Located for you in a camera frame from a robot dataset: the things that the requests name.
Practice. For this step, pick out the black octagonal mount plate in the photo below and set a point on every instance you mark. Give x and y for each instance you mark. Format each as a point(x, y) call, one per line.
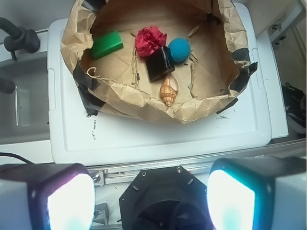
point(165, 199)

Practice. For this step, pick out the aluminium extrusion rail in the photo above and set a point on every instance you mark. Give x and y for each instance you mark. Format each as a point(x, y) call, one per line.
point(122, 173)

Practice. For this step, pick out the tan spiral seashell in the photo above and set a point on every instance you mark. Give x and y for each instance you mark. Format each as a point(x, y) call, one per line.
point(168, 90)

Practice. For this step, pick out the black box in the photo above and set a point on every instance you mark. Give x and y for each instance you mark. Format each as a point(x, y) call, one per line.
point(159, 64)

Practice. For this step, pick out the red fabric flower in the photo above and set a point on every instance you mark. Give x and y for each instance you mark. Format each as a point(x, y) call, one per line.
point(148, 40)

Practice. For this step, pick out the crumpled brown paper bag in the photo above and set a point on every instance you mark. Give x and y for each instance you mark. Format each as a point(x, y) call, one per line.
point(210, 80)

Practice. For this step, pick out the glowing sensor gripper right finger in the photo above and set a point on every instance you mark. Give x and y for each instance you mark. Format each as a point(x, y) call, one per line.
point(268, 193)

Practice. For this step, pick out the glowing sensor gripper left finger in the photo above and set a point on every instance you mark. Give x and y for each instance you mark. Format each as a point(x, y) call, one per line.
point(46, 196)

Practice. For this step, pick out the white plastic lid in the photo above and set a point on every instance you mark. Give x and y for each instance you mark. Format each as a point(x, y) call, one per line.
point(111, 139)

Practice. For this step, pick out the clear plastic bin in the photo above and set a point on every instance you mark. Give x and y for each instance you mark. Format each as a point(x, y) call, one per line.
point(24, 113)

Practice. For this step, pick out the blue dimpled ball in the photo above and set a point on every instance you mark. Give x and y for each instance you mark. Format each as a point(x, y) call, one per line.
point(179, 49)

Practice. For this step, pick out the green block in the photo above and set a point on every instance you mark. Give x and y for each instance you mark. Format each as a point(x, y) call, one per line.
point(106, 44)

